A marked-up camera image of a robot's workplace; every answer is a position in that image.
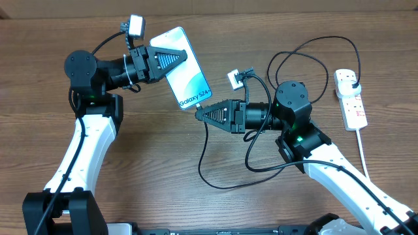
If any black USB charging cable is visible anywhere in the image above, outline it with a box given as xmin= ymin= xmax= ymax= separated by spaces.
xmin=195 ymin=35 xmax=362 ymax=191

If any Samsung Galaxy smartphone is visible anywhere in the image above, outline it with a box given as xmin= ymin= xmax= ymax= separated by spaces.
xmin=150 ymin=27 xmax=212 ymax=110

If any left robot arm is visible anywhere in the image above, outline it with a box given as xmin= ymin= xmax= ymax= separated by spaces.
xmin=22 ymin=45 xmax=187 ymax=234

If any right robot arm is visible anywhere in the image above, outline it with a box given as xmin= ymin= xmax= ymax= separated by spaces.
xmin=195 ymin=81 xmax=417 ymax=234

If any white charger plug adapter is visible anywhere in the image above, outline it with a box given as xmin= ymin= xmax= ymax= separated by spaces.
xmin=336 ymin=80 xmax=362 ymax=99

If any white power strip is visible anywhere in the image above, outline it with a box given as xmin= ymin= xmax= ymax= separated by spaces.
xmin=333 ymin=69 xmax=368 ymax=131

